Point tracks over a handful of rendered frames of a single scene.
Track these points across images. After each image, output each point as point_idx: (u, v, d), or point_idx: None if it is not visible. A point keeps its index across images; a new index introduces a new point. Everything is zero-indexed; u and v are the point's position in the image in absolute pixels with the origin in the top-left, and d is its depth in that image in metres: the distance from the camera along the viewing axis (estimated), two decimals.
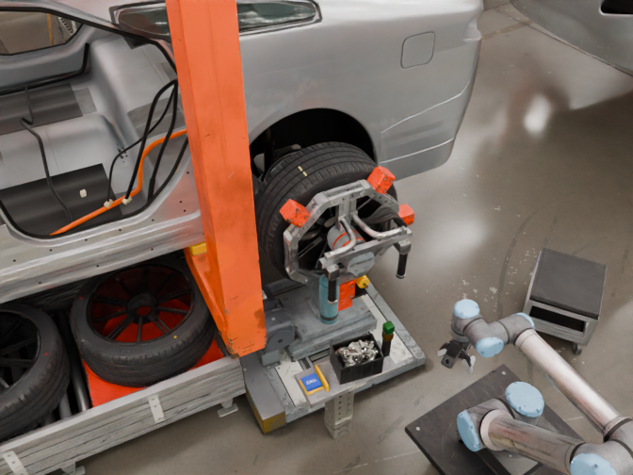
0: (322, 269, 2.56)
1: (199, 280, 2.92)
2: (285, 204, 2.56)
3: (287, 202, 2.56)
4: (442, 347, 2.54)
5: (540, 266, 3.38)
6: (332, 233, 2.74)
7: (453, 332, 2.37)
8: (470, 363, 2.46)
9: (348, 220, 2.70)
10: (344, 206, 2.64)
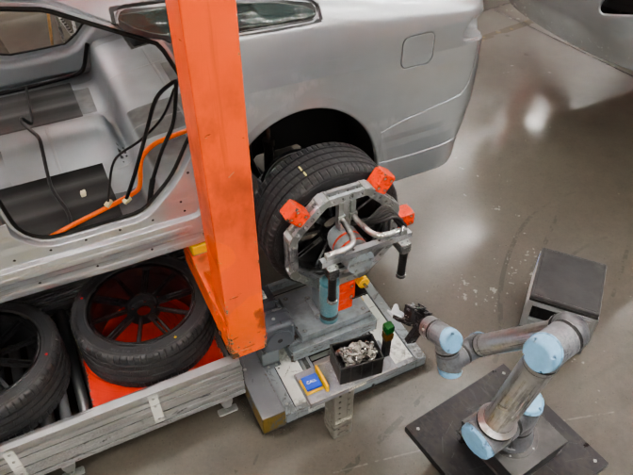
0: (322, 269, 2.56)
1: (199, 280, 2.92)
2: (285, 204, 2.56)
3: (287, 202, 2.56)
4: (395, 315, 2.60)
5: (540, 266, 3.38)
6: (332, 233, 2.74)
7: (429, 339, 2.47)
8: None
9: (348, 220, 2.70)
10: (344, 206, 2.64)
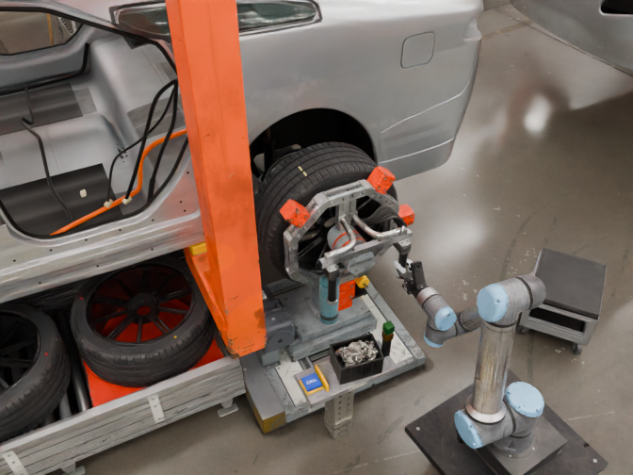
0: (322, 269, 2.56)
1: (199, 280, 2.92)
2: (285, 204, 2.56)
3: (287, 202, 2.56)
4: None
5: (540, 266, 3.38)
6: (332, 233, 2.74)
7: (435, 292, 2.56)
8: (397, 271, 2.67)
9: (348, 220, 2.70)
10: (344, 206, 2.64)
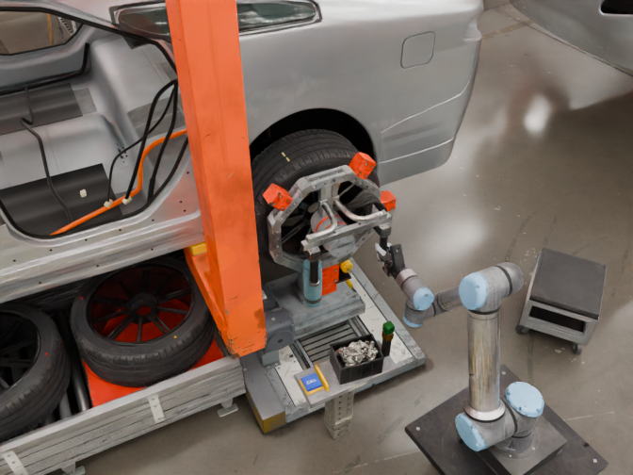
0: (304, 251, 2.63)
1: (199, 280, 2.92)
2: (268, 188, 2.64)
3: (270, 186, 2.63)
4: None
5: (540, 266, 3.38)
6: (316, 218, 2.82)
7: (413, 274, 2.63)
8: (378, 253, 2.75)
9: (331, 204, 2.78)
10: (326, 191, 2.71)
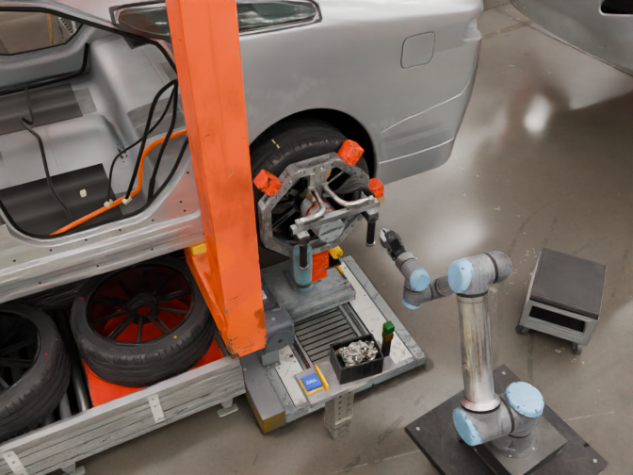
0: (293, 236, 2.71)
1: (199, 280, 2.92)
2: (259, 173, 2.71)
3: (260, 171, 2.70)
4: None
5: (540, 266, 3.38)
6: (305, 204, 2.89)
7: (409, 257, 2.75)
8: (380, 240, 2.90)
9: (319, 190, 2.85)
10: (315, 177, 2.79)
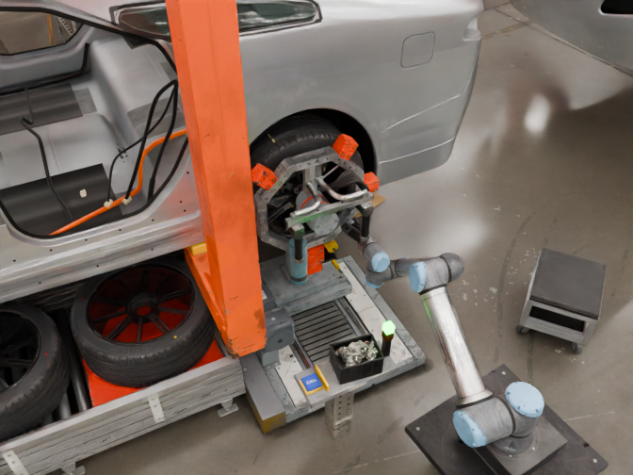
0: (288, 228, 2.74)
1: (199, 280, 2.92)
2: (254, 167, 2.74)
3: (256, 166, 2.74)
4: (352, 219, 3.19)
5: (540, 266, 3.38)
6: (300, 198, 2.92)
7: (366, 243, 3.04)
8: None
9: (315, 184, 2.88)
10: (310, 171, 2.82)
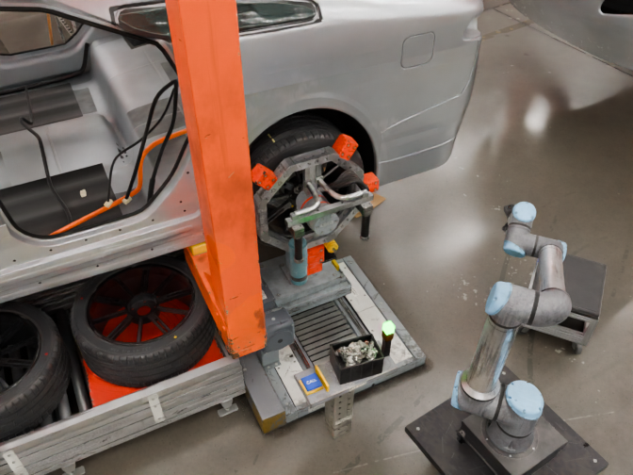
0: (288, 228, 2.74)
1: (199, 280, 2.92)
2: (254, 167, 2.74)
3: (256, 166, 2.74)
4: None
5: None
6: (300, 198, 2.92)
7: None
8: None
9: (315, 184, 2.88)
10: (310, 171, 2.82)
